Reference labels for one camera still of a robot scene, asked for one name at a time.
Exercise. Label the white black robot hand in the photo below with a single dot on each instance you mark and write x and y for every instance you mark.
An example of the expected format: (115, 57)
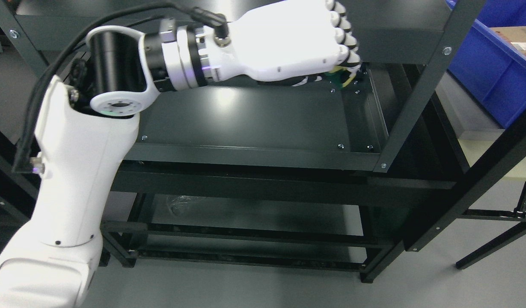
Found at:
(285, 40)

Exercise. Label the green yellow sponge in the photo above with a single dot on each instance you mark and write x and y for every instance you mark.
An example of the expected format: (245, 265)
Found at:
(340, 77)

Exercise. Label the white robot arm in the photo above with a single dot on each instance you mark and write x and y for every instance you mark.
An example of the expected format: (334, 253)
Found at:
(51, 260)

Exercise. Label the dark metal shelf rack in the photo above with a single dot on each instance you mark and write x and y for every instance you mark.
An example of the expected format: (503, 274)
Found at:
(382, 142)

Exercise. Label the blue plastic bin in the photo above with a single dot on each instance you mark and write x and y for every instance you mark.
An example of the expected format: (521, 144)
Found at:
(491, 69)

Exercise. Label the cardboard box in bin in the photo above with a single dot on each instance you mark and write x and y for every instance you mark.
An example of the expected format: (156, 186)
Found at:
(514, 35)

